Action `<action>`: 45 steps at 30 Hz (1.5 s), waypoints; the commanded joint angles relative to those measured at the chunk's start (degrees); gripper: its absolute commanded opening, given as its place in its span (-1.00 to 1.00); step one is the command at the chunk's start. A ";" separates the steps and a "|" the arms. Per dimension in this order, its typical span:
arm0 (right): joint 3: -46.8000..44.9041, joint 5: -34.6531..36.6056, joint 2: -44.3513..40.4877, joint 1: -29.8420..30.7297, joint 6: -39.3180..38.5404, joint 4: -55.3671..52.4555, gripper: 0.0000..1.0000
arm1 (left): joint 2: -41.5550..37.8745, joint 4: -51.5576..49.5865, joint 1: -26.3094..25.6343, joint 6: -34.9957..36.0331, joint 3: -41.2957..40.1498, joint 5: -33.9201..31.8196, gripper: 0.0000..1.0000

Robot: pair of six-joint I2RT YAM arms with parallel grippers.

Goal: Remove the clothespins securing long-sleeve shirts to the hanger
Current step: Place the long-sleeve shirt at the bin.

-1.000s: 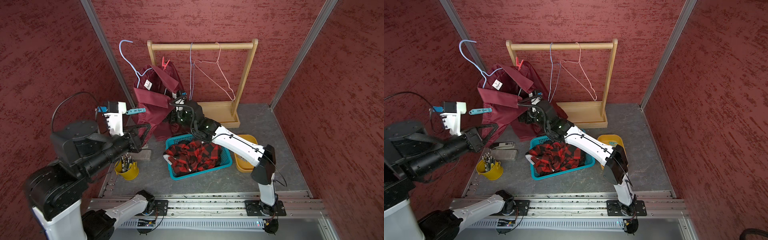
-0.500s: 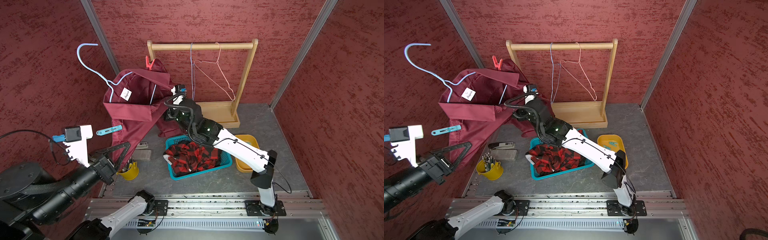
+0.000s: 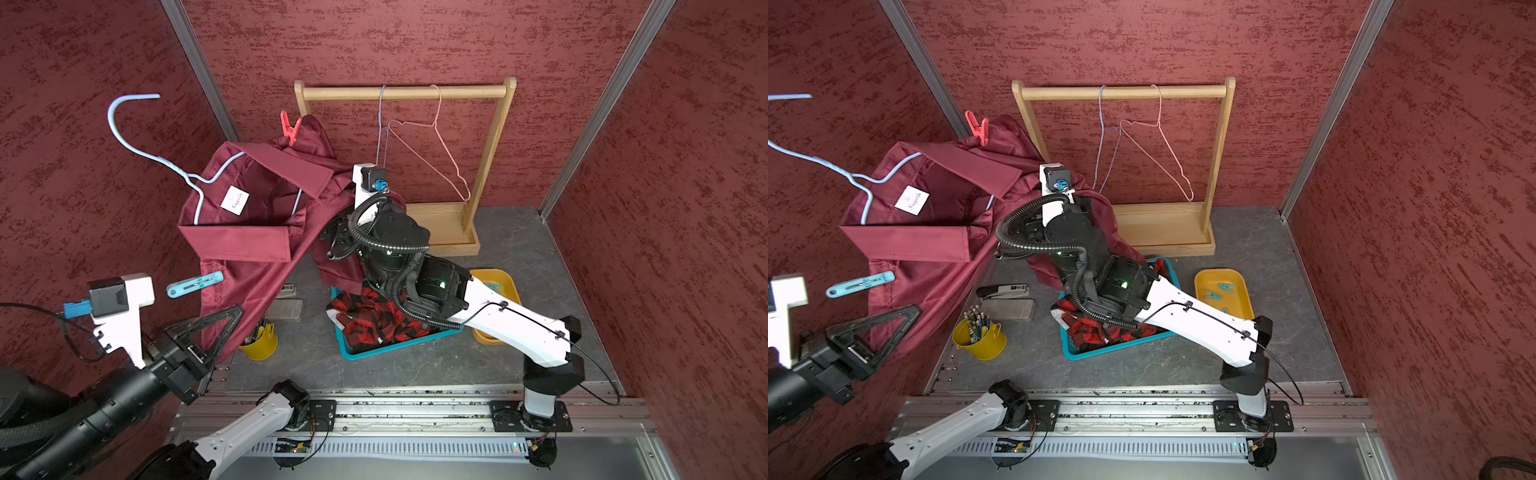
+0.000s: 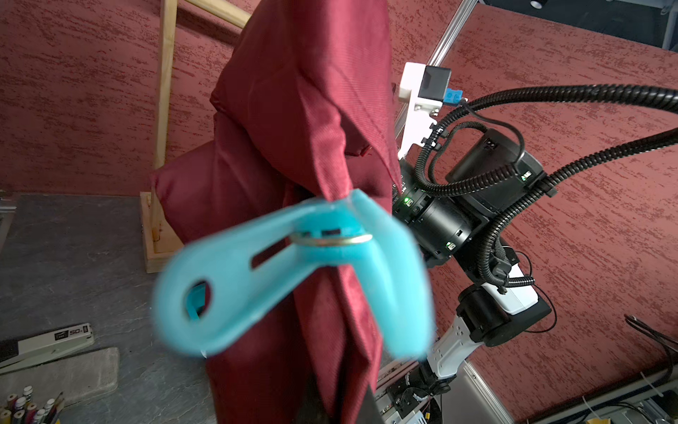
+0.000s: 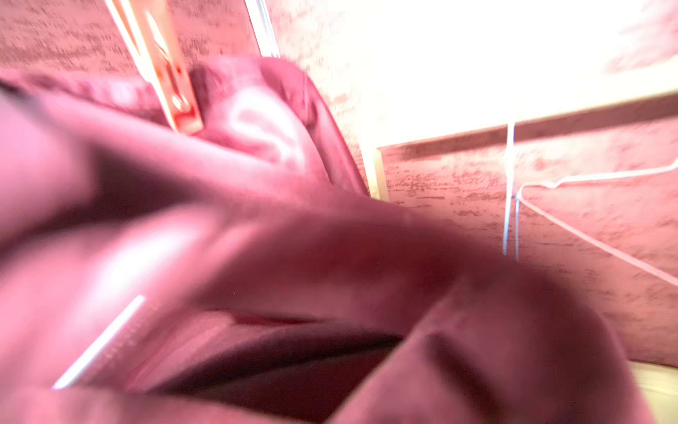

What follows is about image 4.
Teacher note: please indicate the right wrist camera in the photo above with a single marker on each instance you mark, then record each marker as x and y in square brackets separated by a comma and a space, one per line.
[424, 90]

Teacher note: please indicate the wooden clothes rack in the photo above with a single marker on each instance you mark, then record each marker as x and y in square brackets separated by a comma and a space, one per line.
[160, 241]

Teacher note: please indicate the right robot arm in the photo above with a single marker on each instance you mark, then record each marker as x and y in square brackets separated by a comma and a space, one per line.
[473, 177]

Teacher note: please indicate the maroon satin shirt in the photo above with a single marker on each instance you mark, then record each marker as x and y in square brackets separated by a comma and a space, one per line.
[303, 108]

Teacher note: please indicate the black stapler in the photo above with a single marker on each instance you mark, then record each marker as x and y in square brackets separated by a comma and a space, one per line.
[17, 354]

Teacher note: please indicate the grey metal tin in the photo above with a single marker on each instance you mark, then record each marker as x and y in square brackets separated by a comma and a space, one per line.
[78, 378]

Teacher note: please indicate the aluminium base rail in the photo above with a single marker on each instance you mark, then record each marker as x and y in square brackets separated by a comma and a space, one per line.
[408, 392]

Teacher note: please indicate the teal clothespin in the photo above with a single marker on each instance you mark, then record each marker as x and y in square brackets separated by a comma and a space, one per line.
[215, 289]

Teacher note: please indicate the yellow cup with tools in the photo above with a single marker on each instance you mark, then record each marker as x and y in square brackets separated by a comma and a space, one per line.
[23, 408]

